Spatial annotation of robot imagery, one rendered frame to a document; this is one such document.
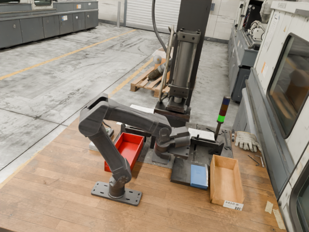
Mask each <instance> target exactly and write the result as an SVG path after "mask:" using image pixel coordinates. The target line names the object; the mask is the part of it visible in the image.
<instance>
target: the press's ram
mask: <svg viewBox="0 0 309 232"><path fill-rule="evenodd" d="M185 104H186V99H184V98H183V97H178V96H172V97H171V98H170V100H169V102H168V103H167V102H159V101H158V102H157V104H156V106H155V108H154V113H157V114H160V115H163V116H165V117H166V118H170V119H174V120H179V121H184V122H189V119H190V114H191V109H192V107H188V106H187V105H185ZM154 113H153V114H154Z"/></svg>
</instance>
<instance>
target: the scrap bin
mask: <svg viewBox="0 0 309 232"><path fill-rule="evenodd" d="M143 140H144V137H143V136H138V135H134V134H129V133H124V132H122V134H121V136H120V137H119V138H118V140H117V142H116V143H115V146H116V148H117V150H118V151H119V153H120V154H121V155H122V156H123V157H124V158H126V159H127V160H128V162H129V164H130V169H131V172H132V169H133V167H134V165H135V163H136V160H137V158H138V156H139V153H140V151H141V149H142V147H143ZM104 171H107V172H111V170H110V168H109V166H108V164H107V163H106V161H104Z"/></svg>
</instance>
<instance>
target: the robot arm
mask: <svg viewBox="0 0 309 232"><path fill-rule="evenodd" d="M103 120H108V121H115V122H120V123H123V124H126V125H129V126H133V127H136V128H139V129H141V130H144V131H145V132H147V133H151V135H152V136H155V137H156V139H155V145H154V151H153V155H152V159H151V161H152V162H158V163H162V164H164V165H167V163H168V160H169V158H170V154H173V155H174V156H175V157H177V158H179V159H181V160H183V159H185V160H187V159H188V156H189V148H190V147H189V146H188V145H190V136H189V131H188V129H187V128H186V127H180V128H172V127H171V126H170V124H169V122H168V120H167V118H166V117H165V116H163V115H160V114H157V113H154V114H153V113H150V112H149V113H148V112H144V111H141V110H137V109H134V108H132V107H129V106H126V105H123V104H120V103H118V102H116V101H115V100H112V99H109V98H108V94H106V93H100V94H99V95H97V96H96V97H95V98H94V99H93V100H92V101H91V102H89V103H88V104H87V105H86V106H84V107H83V108H82V109H81V111H80V120H79V125H78V130H79V132H80V133H81V134H82V135H84V136H85V137H88V139H89V140H90V141H91V142H92V143H93V144H94V145H95V146H96V148H97V149H98V151H99V152H100V154H101V155H102V157H103V158H104V159H105V161H106V163H107V164H108V166H109V168H110V170H111V172H112V177H111V178H110V179H109V184H108V183H104V182H100V181H97V182H96V184H95V185H94V187H93V189H92V190H91V195H93V196H97V197H102V198H105V199H109V200H113V201H117V202H120V203H125V204H129V205H132V206H138V204H139V201H140V198H141V195H142V193H141V192H140V191H136V190H132V189H128V188H125V184H126V183H128V182H130V181H131V179H132V174H131V169H130V164H129V162H128V160H127V159H126V158H124V157H123V156H122V155H121V154H120V153H119V151H118V150H117V148H116V146H115V145H114V143H113V141H112V140H111V138H110V137H109V135H108V133H107V131H106V129H105V127H104V125H103V123H102V122H103Z"/></svg>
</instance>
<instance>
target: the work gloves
mask: <svg viewBox="0 0 309 232"><path fill-rule="evenodd" d="M235 141H236V142H235V146H237V145H238V143H240V148H243V144H244V148H243V149H244V150H246V149H247V150H249V149H250V150H251V151H252V152H253V151H255V152H257V147H258V149H259V150H260V151H262V149H261V147H260V146H259V142H258V141H257V140H256V138H255V135H254V134H251V133H248V132H242V131H238V132H237V137H236V140H235ZM248 145H249V147H248ZM256 146H257V147H256Z"/></svg>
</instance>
